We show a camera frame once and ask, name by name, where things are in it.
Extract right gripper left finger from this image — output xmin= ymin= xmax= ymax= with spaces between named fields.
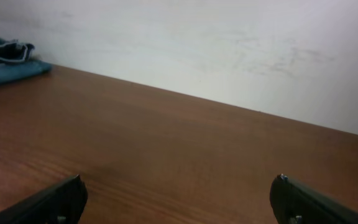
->
xmin=0 ymin=175 xmax=88 ymax=224

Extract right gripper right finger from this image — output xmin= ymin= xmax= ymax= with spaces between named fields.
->
xmin=270 ymin=174 xmax=358 ymax=224

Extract blue denim jeans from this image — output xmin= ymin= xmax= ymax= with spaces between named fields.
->
xmin=0 ymin=38 xmax=52 ymax=85

